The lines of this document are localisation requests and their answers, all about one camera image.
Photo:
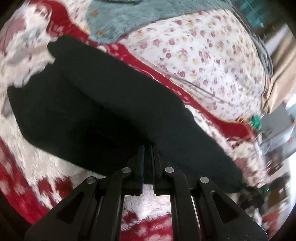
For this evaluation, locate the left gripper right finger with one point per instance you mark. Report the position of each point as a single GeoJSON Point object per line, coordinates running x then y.
{"type": "Point", "coordinates": [200, 210]}

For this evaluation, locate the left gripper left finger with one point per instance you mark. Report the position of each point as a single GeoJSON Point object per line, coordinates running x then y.
{"type": "Point", "coordinates": [93, 210]}

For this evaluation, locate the black pants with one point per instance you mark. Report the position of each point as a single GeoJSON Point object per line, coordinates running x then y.
{"type": "Point", "coordinates": [95, 111]}

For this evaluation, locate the green clip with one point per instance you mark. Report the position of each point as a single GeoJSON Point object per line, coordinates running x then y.
{"type": "Point", "coordinates": [256, 122]}

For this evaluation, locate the beige curtain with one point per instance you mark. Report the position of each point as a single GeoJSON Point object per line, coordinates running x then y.
{"type": "Point", "coordinates": [282, 82]}

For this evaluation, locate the floral white quilt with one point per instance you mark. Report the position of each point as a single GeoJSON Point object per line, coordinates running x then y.
{"type": "Point", "coordinates": [210, 55]}

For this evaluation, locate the teal fleece jacket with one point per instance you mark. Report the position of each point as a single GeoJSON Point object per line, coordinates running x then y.
{"type": "Point", "coordinates": [109, 20]}

